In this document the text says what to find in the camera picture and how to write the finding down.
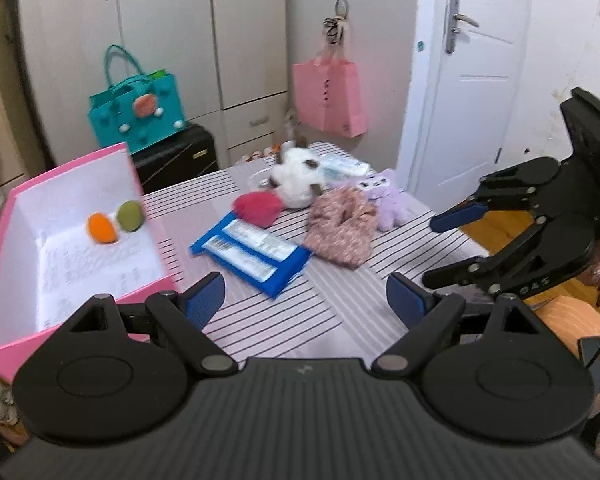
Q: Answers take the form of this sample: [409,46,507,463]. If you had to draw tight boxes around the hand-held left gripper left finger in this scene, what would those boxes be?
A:
[55,272,238,380]

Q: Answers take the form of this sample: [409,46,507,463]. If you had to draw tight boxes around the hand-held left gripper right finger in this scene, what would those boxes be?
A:
[372,272,551,378]

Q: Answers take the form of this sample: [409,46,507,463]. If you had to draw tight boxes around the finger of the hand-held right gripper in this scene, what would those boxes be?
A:
[422,212,596,298]
[429,156,573,233]

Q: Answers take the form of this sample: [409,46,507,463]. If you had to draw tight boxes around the blue white packet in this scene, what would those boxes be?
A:
[189,211,312,301]

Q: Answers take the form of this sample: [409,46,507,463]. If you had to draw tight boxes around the purple plush toy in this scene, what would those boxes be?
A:
[357,169,411,232]

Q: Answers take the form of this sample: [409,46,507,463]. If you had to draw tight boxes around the floral cloth pouch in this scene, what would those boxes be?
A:
[304,186,378,267]

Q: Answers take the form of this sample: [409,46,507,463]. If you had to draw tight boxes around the red fluffy pouch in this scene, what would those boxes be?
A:
[232,190,285,230]

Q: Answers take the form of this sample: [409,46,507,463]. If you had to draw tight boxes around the white wet wipes packet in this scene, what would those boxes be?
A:
[320,154,372,178]

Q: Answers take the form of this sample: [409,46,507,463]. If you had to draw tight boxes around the pink cardboard box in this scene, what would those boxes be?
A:
[0,142,181,383]

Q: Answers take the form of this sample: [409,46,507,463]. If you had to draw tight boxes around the white plush toy brown ears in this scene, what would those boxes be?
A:
[270,141,328,209]

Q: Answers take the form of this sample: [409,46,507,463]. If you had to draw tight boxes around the striped pink tablecloth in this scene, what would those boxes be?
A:
[140,141,491,361]

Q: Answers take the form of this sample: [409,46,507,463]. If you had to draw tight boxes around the green makeup sponge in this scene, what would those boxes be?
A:
[116,200,146,232]

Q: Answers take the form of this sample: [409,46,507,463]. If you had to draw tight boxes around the orange makeup sponge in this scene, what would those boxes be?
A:
[87,212,118,245]

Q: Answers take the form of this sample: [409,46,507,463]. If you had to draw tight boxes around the black suitcase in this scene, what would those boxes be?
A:
[130,124,220,195]

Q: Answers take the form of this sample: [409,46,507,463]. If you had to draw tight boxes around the black phone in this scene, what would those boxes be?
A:
[577,336,600,396]

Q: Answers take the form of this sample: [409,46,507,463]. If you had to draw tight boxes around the white door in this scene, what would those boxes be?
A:
[397,0,533,201]

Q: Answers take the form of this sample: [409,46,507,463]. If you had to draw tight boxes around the row of small figurines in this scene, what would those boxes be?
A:
[237,145,281,163]

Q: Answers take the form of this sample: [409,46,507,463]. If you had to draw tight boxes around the pink paper bag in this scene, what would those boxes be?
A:
[292,16,370,138]

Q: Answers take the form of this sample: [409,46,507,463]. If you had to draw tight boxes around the small grey plush toy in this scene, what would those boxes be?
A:
[284,110,306,143]

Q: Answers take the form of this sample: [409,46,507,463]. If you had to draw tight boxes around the teal felt tote bag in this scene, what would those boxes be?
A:
[89,44,187,155]

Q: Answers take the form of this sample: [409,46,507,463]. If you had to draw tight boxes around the beige wardrobe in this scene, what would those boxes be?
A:
[17,0,288,171]

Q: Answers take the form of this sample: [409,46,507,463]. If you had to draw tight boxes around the metal door handle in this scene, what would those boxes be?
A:
[445,0,480,55]

